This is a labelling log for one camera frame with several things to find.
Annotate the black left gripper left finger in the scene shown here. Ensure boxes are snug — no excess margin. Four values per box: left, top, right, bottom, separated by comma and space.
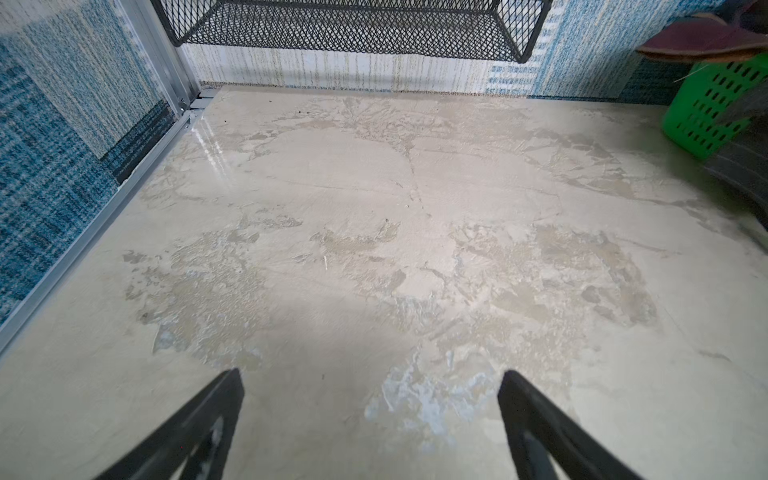
98, 368, 245, 479

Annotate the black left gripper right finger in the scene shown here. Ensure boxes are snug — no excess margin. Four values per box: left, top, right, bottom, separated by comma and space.
497, 370, 639, 479

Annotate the grey pinstriped long sleeve shirt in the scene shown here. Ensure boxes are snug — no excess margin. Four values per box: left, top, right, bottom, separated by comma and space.
704, 80, 767, 229

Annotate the green plastic basket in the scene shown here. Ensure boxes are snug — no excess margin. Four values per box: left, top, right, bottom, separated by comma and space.
662, 53, 767, 161

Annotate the plaid red shirt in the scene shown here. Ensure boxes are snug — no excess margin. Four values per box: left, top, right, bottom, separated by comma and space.
636, 1, 767, 63

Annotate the aluminium frame rail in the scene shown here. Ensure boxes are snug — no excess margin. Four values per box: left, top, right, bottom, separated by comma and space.
1, 1, 217, 346

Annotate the black wire mesh shelf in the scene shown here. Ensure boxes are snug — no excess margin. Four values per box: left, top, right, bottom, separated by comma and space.
151, 0, 552, 64

